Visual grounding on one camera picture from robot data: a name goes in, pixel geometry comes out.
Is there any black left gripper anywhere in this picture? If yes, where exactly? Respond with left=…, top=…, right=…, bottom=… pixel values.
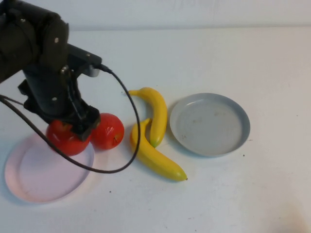
left=18, top=65, right=102, bottom=142

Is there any red apple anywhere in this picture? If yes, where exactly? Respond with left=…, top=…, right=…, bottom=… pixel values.
left=46, top=118, right=91, bottom=156
left=90, top=113, right=125, bottom=150

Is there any yellow banana with hooked stem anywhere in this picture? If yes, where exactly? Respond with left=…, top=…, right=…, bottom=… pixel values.
left=128, top=87, right=168, bottom=149

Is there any yellow banana with straight stem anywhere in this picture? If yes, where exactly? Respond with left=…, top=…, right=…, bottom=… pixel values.
left=130, top=118, right=189, bottom=182

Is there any pink round plate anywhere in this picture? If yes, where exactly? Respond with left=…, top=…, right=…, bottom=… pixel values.
left=4, top=132, right=95, bottom=204

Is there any grey round plate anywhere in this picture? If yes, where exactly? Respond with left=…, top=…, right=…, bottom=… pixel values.
left=169, top=92, right=251, bottom=158

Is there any black left camera cable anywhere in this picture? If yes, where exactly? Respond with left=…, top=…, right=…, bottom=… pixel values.
left=0, top=63, right=141, bottom=174

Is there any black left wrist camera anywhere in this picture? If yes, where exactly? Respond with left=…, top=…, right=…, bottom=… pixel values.
left=66, top=43, right=103, bottom=78

